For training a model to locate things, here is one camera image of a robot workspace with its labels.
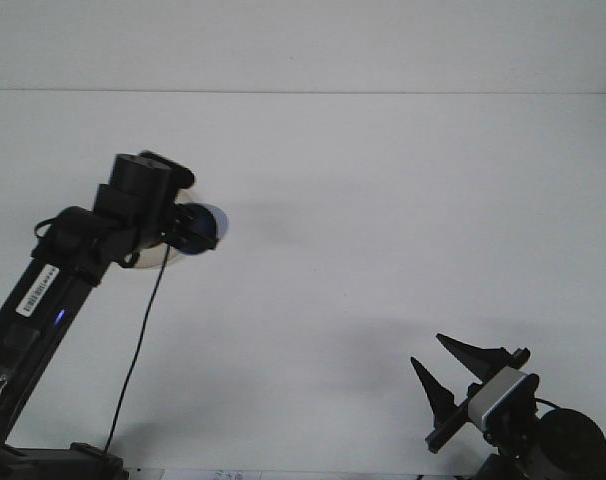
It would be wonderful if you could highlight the pale blue cup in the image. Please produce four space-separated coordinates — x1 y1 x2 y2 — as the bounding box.
175 202 231 257

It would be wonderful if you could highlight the pale round plate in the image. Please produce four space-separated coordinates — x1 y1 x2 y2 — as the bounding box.
131 185 200 271

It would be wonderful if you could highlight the white paper with handwriting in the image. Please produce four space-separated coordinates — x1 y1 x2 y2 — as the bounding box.
132 468 264 480

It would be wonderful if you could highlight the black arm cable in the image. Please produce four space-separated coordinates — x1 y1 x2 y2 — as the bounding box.
534 395 606 462
104 242 173 454

